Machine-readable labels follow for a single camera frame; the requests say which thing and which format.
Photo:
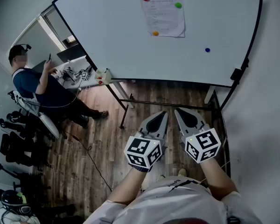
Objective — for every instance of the person's white shirt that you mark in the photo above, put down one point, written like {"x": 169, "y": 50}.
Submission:
{"x": 177, "y": 202}

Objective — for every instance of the cream marker holder box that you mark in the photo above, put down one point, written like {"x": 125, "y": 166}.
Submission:
{"x": 103, "y": 76}

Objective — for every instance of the dark laptop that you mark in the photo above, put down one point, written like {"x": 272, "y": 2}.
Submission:
{"x": 71, "y": 53}

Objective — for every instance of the person's right shoe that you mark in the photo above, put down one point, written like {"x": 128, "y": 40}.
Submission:
{"x": 182, "y": 172}

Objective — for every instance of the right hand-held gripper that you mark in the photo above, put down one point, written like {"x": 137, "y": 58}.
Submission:
{"x": 204, "y": 146}

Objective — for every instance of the grey gripper device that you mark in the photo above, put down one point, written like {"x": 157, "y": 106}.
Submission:
{"x": 71, "y": 74}

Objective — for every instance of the white whiteboard with black frame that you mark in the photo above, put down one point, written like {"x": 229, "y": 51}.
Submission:
{"x": 112, "y": 31}

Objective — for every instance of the crumpled printed paper sheet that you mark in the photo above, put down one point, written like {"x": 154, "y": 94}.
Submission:
{"x": 164, "y": 15}

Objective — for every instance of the person's shoe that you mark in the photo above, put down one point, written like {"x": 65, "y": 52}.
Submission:
{"x": 161, "y": 178}
{"x": 182, "y": 172}

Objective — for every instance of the black whiteboard stand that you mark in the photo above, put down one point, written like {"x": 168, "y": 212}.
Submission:
{"x": 123, "y": 106}

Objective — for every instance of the orange round magnet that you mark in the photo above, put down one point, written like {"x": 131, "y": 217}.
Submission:
{"x": 155, "y": 33}

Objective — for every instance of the person's right forearm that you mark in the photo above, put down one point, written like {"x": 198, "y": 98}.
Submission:
{"x": 218, "y": 178}

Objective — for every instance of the white office chair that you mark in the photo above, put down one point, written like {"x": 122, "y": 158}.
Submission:
{"x": 46, "y": 122}

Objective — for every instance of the white desk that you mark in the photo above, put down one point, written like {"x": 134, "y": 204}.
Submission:
{"x": 72, "y": 65}

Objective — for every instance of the black office chair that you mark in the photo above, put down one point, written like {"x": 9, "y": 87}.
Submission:
{"x": 18, "y": 146}
{"x": 25, "y": 178}

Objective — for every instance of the person's left shoe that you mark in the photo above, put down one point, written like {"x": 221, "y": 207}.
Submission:
{"x": 161, "y": 178}

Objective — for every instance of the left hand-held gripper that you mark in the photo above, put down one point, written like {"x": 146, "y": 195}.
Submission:
{"x": 142, "y": 151}

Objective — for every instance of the green round magnet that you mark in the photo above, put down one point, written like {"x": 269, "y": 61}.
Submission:
{"x": 178, "y": 5}

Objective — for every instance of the person's left forearm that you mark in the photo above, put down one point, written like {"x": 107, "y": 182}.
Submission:
{"x": 128, "y": 186}

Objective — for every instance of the black helmet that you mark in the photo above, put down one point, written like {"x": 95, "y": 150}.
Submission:
{"x": 12, "y": 200}

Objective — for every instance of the blue round magnet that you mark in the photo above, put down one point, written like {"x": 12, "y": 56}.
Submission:
{"x": 207, "y": 50}

